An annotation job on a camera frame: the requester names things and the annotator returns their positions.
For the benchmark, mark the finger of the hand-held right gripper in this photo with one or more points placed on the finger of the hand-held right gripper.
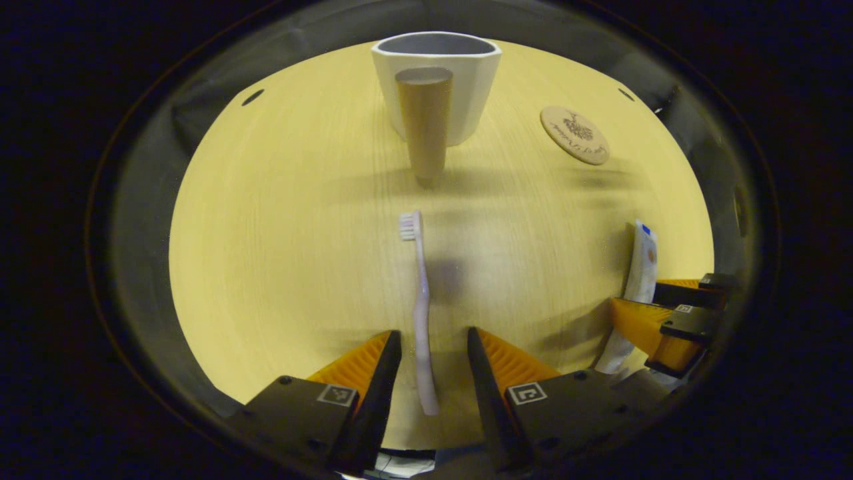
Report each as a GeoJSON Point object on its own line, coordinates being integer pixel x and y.
{"type": "Point", "coordinates": [693, 326]}
{"type": "Point", "coordinates": [693, 294]}

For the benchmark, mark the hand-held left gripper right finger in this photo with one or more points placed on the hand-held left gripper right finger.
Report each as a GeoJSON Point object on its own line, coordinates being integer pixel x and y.
{"type": "Point", "coordinates": [490, 400]}

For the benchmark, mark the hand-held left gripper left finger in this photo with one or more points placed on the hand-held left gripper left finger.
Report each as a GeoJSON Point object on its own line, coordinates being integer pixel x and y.
{"type": "Point", "coordinates": [380, 400]}

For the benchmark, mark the white toothpaste tube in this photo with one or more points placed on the white toothpaste tube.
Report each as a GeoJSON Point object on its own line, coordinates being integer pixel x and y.
{"type": "Point", "coordinates": [641, 266]}

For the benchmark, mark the pale pink toothbrush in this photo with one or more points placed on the pale pink toothbrush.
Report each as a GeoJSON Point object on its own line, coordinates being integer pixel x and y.
{"type": "Point", "coordinates": [421, 313]}

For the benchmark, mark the round wooden coaster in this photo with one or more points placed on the round wooden coaster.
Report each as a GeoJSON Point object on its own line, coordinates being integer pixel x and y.
{"type": "Point", "coordinates": [574, 135]}

